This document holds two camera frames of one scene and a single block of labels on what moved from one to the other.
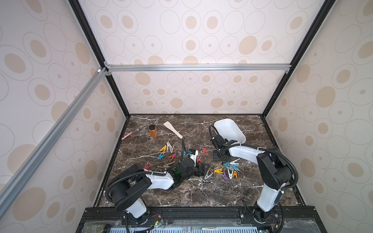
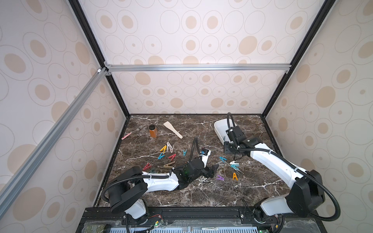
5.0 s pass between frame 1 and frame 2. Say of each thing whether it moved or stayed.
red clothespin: stayed
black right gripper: moved
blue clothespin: stayed
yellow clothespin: stayed
